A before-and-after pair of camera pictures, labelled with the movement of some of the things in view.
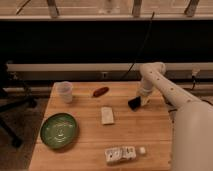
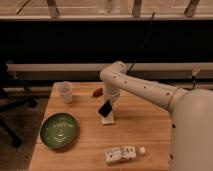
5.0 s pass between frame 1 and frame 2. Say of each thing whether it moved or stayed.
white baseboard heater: stayed
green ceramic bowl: stayed
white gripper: moved
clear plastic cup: stayed
